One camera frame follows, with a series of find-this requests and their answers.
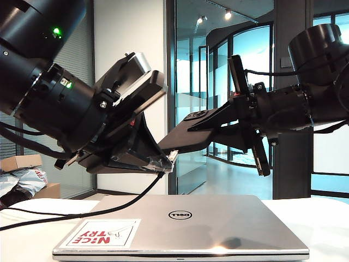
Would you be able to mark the black left camera bracket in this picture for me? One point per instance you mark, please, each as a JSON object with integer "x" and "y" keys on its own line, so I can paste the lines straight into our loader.
{"x": 117, "y": 79}

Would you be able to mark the white NICE TRY sticker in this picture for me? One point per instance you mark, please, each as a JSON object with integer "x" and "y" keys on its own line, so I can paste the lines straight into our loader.
{"x": 92, "y": 237}

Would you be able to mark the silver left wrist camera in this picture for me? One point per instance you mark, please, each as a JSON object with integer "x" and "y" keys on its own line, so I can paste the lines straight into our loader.
{"x": 141, "y": 61}

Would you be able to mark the ceiling spotlight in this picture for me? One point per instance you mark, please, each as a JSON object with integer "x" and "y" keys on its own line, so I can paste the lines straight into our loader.
{"x": 199, "y": 20}
{"x": 228, "y": 14}

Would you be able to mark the dark wall switch panel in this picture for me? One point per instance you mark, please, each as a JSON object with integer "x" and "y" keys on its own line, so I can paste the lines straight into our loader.
{"x": 285, "y": 62}

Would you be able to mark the black plastic bag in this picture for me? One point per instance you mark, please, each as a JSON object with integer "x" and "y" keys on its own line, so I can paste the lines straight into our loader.
{"x": 16, "y": 196}

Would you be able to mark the silver Dell laptop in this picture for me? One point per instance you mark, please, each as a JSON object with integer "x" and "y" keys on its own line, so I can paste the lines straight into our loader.
{"x": 207, "y": 234}

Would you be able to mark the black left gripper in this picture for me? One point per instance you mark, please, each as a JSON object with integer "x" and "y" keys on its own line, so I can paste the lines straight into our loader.
{"x": 136, "y": 98}

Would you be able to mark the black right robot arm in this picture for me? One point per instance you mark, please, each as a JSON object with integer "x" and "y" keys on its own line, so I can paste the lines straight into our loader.
{"x": 316, "y": 60}

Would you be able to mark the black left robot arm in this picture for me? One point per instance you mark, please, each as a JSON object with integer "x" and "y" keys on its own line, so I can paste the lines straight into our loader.
{"x": 41, "y": 95}

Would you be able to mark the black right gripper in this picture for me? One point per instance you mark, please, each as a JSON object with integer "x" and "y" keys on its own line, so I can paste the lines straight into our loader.
{"x": 245, "y": 109}

